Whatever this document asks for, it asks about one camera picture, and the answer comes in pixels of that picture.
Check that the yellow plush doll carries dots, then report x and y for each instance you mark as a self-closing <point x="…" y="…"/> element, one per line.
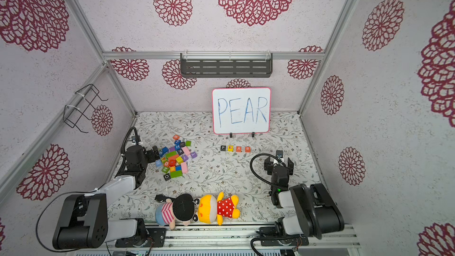
<point x="214" y="209"/>

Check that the green long block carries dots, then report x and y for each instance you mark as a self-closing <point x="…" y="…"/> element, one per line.
<point x="175" y="174"/>

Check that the whiteboard with PEAR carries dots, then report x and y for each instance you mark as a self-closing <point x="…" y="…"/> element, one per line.
<point x="241" y="110"/>

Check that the black wire wall rack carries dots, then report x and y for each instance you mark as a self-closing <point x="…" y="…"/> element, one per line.
<point x="73" y="113"/>

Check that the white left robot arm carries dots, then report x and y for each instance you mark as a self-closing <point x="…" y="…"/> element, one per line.
<point x="84" y="222"/>

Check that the striped plush doll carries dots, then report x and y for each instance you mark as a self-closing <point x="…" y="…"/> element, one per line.
<point x="172" y="210"/>

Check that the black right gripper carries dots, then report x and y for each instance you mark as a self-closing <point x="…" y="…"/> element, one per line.
<point x="279" y="166"/>

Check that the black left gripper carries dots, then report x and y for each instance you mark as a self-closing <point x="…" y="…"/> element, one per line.
<point x="151" y="155"/>

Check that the pink long block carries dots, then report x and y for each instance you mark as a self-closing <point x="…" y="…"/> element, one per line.
<point x="184" y="168"/>

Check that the dark block letter O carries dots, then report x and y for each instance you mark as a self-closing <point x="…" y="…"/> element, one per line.
<point x="167" y="176"/>

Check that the grey wall shelf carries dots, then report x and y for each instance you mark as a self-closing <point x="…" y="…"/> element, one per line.
<point x="226" y="66"/>

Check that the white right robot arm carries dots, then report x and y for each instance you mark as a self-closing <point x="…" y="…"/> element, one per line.
<point x="315" y="212"/>

